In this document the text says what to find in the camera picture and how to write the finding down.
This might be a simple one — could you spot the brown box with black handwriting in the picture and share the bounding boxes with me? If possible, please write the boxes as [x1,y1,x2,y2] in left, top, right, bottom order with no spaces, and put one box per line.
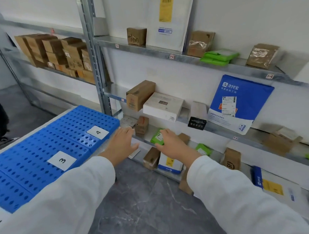
[126,27,148,47]

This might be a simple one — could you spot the person's right forearm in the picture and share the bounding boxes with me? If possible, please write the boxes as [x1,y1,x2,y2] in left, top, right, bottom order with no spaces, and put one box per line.
[185,152,309,234]

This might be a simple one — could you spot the small brown box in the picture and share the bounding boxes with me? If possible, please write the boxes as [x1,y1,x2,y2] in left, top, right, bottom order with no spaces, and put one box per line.
[177,169,194,196]
[177,132,191,146]
[134,115,150,139]

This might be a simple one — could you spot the person's left forearm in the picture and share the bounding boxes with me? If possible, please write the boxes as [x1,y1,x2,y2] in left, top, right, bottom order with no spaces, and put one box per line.
[0,155,118,234]

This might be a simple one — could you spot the person's right hand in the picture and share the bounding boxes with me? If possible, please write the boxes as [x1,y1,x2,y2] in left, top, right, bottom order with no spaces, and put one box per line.
[154,127,198,170]

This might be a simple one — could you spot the stack of brown cardboard boxes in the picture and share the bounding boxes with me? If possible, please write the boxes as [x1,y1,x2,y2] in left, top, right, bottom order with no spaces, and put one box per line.
[14,31,96,87]

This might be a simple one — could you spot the oblong brown box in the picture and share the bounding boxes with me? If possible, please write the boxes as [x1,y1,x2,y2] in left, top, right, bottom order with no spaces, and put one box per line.
[125,80,157,113]

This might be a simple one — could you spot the brown box with black logo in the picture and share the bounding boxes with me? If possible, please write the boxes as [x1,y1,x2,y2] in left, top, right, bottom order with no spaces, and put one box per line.
[222,147,242,172]

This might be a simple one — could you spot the white cardboard box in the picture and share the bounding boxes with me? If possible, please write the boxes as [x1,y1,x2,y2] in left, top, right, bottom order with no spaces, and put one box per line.
[142,91,185,124]

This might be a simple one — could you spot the tape-wrapped brown box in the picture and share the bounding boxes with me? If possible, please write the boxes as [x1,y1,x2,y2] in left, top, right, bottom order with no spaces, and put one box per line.
[186,30,217,59]
[245,42,281,70]

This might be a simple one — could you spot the person's left hand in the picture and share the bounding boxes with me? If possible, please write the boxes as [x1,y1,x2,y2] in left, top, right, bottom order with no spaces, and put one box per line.
[99,126,141,168]

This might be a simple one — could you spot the brown box with white label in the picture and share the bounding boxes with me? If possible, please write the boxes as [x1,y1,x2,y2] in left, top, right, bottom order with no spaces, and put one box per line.
[262,127,304,157]

